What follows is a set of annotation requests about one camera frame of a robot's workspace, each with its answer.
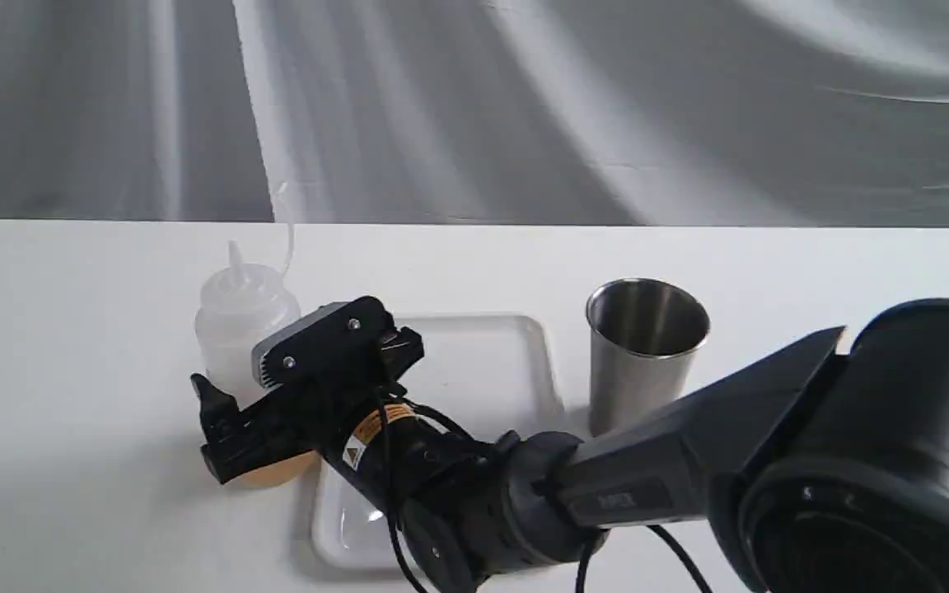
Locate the white rectangular plastic tray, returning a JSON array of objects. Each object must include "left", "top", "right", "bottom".
[{"left": 311, "top": 314, "right": 568, "bottom": 572}]

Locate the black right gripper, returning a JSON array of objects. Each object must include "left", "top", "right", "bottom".
[{"left": 189, "top": 327, "right": 451, "bottom": 514}]

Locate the grey backdrop cloth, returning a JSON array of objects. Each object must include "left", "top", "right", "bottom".
[{"left": 0, "top": 1, "right": 949, "bottom": 226}]

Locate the translucent squeeze bottle amber liquid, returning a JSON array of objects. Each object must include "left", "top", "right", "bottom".
[{"left": 194, "top": 180, "right": 320, "bottom": 488}]

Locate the stainless steel cup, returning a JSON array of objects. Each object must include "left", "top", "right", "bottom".
[{"left": 585, "top": 278, "right": 711, "bottom": 437}]

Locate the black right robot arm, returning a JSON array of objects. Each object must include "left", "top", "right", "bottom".
[{"left": 191, "top": 296, "right": 949, "bottom": 592}]

